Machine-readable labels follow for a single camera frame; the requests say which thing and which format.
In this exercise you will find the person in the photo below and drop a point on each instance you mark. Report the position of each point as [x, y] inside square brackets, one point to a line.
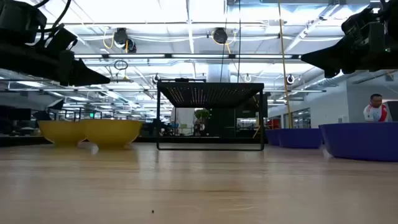
[374, 113]

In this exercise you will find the black aluminium table frame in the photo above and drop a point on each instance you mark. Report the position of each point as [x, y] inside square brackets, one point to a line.
[18, 141]

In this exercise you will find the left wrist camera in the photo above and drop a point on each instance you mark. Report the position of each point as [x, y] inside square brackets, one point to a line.
[60, 42]

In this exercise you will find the black perforated metal rack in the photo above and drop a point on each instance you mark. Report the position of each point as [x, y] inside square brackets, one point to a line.
[211, 95]

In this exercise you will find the yellow bowl with speckled inside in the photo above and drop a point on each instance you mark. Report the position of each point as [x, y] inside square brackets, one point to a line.
[112, 133]
[60, 133]

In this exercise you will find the blue mini bowl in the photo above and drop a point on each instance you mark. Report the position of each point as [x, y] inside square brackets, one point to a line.
[300, 138]
[272, 137]
[360, 143]

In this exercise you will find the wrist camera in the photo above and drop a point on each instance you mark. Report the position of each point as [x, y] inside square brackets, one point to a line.
[357, 29]
[60, 42]

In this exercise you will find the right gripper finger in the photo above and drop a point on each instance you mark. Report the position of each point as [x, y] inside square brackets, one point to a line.
[323, 59]

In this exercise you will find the red storage shelf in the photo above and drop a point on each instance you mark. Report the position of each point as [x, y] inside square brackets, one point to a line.
[275, 124]

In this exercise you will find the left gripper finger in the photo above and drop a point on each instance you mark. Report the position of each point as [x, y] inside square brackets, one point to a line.
[87, 76]

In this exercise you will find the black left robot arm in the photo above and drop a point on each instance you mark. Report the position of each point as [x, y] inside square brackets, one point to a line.
[18, 18]

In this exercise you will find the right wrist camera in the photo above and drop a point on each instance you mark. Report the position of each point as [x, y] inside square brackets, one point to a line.
[357, 29]

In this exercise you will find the green background plant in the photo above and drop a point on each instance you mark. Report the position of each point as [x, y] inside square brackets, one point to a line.
[202, 114]

